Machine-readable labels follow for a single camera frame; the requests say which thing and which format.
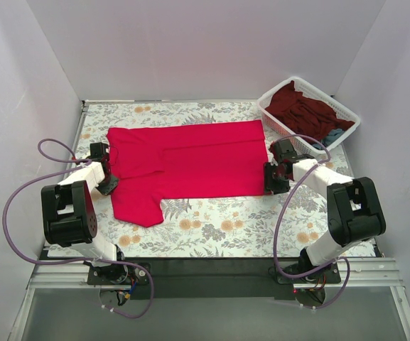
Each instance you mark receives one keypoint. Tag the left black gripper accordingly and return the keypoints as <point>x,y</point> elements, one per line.
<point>109,182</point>

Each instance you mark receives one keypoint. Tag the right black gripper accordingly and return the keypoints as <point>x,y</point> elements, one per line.
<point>271,177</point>

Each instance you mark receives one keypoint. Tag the bright red t shirt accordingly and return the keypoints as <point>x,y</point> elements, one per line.
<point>184,162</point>

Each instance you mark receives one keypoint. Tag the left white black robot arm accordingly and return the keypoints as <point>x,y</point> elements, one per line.
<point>69,218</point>

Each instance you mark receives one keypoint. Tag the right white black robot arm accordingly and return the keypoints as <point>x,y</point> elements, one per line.
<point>354,213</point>

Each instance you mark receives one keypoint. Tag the floral patterned table mat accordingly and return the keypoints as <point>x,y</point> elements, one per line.
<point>228,226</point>

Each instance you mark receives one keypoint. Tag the dark maroon t shirt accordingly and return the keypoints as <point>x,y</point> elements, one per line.
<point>303,115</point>

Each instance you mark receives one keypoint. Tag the white plastic laundry basket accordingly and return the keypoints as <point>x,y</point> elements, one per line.
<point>303,142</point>

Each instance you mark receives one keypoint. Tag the blue grey cloth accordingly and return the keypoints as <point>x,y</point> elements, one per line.
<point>332,136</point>

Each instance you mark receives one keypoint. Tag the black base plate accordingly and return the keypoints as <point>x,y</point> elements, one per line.
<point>228,278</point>

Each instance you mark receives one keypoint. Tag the aluminium frame rail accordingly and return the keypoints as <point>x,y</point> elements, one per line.
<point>69,303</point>

